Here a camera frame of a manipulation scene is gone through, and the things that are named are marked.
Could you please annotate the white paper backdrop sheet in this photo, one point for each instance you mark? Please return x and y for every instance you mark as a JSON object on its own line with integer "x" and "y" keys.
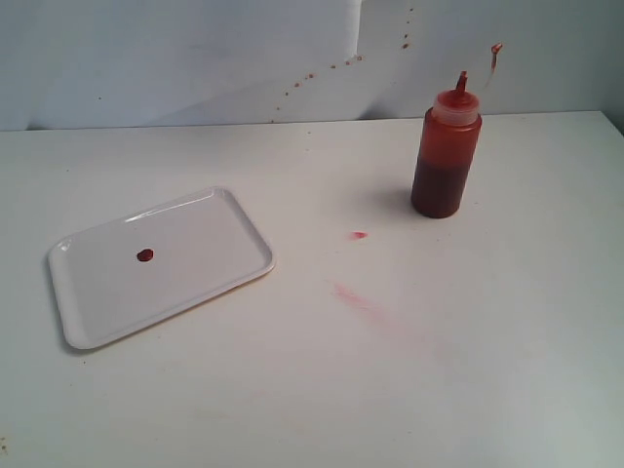
{"x": 92, "y": 64}

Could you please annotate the red sauce blob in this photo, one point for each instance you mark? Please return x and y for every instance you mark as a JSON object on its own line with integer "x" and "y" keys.
{"x": 145, "y": 255}

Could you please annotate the white rectangular tray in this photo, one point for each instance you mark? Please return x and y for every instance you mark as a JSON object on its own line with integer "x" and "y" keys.
{"x": 204, "y": 245}

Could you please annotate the red sauce squeeze bottle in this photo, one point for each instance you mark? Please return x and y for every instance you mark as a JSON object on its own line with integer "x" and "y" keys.
{"x": 449, "y": 137}

